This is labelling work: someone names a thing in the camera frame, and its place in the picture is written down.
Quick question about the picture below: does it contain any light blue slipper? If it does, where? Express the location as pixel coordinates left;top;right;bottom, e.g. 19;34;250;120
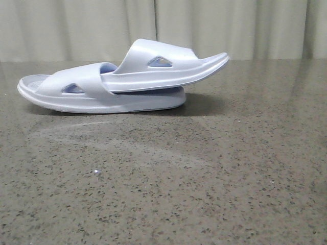
17;63;186;114
100;39;229;93

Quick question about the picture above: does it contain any beige curtain backdrop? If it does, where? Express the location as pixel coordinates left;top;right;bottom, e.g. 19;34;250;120
1;1;326;62

